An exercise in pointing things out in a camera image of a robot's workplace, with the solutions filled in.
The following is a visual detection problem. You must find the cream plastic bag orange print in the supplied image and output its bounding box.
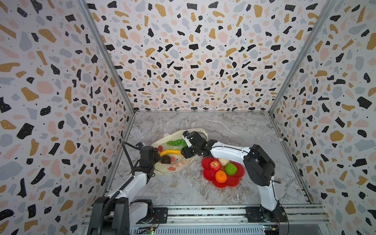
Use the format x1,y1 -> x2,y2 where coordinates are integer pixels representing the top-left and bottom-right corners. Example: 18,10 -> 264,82
152,130 -> 198,175

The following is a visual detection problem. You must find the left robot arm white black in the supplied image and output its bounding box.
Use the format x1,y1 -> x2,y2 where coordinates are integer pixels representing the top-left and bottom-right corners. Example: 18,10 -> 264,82
87,142 -> 161,235

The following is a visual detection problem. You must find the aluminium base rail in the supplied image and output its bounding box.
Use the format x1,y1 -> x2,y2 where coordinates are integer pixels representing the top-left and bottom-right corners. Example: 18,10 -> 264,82
83,205 -> 330,235

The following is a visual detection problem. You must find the lime green bumpy fruit toy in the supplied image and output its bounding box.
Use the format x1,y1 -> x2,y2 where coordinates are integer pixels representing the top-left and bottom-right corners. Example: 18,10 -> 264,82
225,163 -> 238,176

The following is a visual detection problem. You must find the green grapes bunch toy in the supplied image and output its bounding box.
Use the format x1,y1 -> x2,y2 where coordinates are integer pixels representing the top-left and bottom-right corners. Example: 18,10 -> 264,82
166,139 -> 187,148

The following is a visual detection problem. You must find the orange fruit toy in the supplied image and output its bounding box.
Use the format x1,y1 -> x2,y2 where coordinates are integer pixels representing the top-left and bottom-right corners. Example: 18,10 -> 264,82
215,170 -> 227,183

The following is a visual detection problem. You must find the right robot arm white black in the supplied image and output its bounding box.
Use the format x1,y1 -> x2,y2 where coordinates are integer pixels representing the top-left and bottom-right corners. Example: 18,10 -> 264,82
182,131 -> 288,223

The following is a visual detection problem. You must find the yellow banana toy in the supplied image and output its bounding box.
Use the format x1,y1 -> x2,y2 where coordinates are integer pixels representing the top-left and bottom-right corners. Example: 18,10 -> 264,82
159,149 -> 182,157

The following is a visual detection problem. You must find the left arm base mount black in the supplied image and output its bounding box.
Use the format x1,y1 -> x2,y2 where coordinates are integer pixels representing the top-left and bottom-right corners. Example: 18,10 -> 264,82
137,207 -> 168,224

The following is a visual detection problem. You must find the red flower-shaped plate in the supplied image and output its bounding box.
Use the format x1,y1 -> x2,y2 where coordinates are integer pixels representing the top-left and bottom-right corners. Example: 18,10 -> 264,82
201,158 -> 245,189

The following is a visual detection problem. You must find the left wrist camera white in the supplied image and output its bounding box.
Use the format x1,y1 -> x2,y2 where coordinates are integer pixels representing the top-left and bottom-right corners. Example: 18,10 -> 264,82
136,142 -> 145,149

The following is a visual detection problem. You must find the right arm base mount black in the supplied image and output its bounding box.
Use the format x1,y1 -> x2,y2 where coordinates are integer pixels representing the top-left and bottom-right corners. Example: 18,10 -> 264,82
245,204 -> 288,223

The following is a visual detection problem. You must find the beige bun toy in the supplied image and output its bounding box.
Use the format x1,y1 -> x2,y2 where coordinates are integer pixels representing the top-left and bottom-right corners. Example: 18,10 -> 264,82
218,158 -> 230,167

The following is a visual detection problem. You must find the red apple toy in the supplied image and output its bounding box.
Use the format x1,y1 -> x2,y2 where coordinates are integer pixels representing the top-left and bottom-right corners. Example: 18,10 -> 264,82
210,160 -> 221,173

